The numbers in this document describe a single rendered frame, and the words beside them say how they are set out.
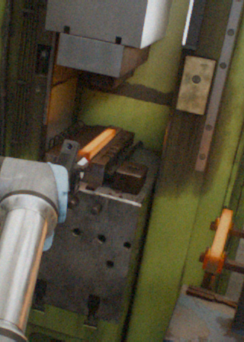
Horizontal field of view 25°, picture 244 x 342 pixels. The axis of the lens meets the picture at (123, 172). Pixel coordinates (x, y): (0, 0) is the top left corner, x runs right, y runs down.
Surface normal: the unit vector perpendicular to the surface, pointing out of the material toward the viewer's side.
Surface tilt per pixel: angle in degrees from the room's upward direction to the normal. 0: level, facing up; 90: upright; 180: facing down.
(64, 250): 90
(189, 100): 90
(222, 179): 90
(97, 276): 90
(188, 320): 0
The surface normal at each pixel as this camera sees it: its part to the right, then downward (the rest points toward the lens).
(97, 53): -0.24, 0.31
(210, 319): 0.16, -0.92
